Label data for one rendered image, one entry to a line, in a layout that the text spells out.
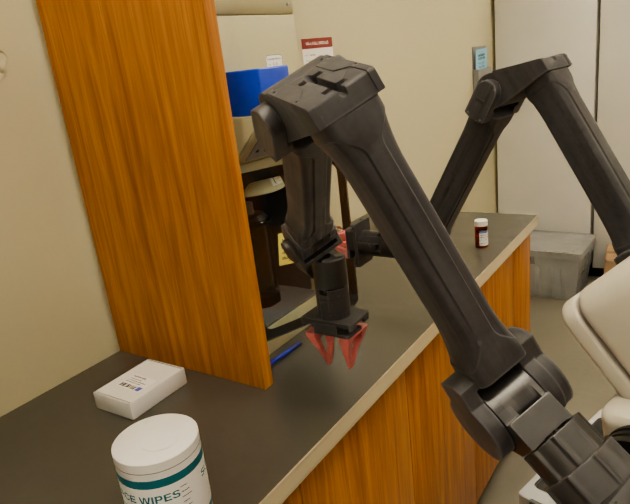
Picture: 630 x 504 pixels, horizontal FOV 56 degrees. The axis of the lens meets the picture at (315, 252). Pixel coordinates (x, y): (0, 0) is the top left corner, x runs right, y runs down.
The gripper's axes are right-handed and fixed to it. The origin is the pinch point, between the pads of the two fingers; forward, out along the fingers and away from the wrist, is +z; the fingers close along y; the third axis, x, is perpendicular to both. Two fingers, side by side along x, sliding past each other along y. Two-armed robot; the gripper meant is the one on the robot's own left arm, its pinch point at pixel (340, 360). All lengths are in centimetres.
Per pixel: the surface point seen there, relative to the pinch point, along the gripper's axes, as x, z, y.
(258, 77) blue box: -17, -49, 23
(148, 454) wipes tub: 33.4, 0.8, 12.5
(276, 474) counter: 14.6, 15.5, 5.8
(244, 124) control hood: -14, -41, 26
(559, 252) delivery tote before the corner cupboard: -281, 74, 24
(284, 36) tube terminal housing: -41, -57, 33
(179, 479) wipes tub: 31.9, 4.9, 8.7
